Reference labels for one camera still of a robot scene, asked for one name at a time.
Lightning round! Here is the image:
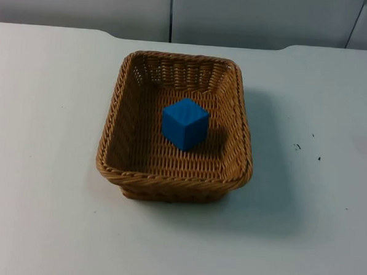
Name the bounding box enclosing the blue cube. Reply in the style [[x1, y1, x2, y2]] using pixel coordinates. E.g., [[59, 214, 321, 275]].
[[160, 97, 211, 153]]

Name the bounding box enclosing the pale brown wicker basket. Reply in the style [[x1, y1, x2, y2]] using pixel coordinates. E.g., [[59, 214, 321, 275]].
[[93, 48, 259, 207]]

